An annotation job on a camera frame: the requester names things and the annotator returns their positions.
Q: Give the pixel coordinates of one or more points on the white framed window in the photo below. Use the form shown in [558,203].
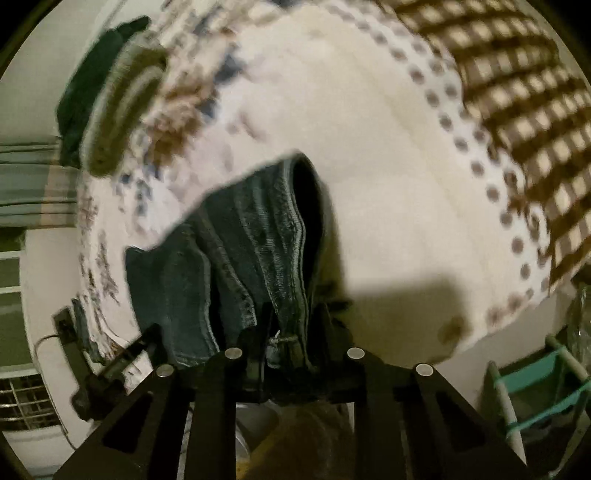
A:
[9,323]

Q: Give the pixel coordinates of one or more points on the metal window grille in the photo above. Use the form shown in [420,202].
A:
[27,404]

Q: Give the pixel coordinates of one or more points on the folded grey towel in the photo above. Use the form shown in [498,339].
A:
[124,110]

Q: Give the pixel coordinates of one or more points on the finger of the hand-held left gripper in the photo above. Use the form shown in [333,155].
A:
[143,344]
[64,330]

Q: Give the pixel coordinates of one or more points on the striped green curtain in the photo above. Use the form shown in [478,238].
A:
[27,184]

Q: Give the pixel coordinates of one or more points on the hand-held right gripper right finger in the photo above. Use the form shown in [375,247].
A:
[337,362]

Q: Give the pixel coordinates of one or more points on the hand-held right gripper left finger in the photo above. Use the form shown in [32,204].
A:
[254,355]

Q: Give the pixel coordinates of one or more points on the floral printed blanket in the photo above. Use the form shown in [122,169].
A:
[369,161]

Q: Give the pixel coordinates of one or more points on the teal and white rack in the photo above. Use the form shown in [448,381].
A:
[531,374]

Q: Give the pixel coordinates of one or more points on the brown checkered blanket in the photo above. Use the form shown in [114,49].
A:
[521,115]

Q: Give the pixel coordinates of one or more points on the dark green plush blanket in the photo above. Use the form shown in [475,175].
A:
[92,78]

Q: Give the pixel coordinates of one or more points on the dark blue jeans pants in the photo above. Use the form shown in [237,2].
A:
[258,221]

